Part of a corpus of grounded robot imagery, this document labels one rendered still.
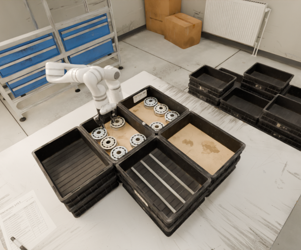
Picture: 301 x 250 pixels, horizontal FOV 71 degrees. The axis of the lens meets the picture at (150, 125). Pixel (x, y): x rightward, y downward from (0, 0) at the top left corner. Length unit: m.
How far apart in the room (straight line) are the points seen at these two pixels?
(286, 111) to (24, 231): 2.17
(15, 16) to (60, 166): 2.72
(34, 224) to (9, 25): 2.89
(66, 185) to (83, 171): 0.11
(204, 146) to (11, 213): 1.17
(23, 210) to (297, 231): 1.99
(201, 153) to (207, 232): 0.42
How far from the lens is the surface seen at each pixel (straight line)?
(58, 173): 1.33
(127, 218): 1.24
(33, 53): 2.94
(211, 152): 1.29
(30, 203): 1.47
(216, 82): 2.43
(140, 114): 1.49
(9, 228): 1.46
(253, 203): 1.34
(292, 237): 2.16
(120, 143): 1.34
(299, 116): 2.28
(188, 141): 1.32
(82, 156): 1.35
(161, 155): 1.25
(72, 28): 3.05
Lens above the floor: 1.85
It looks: 46 degrees down
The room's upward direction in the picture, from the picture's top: 5 degrees counter-clockwise
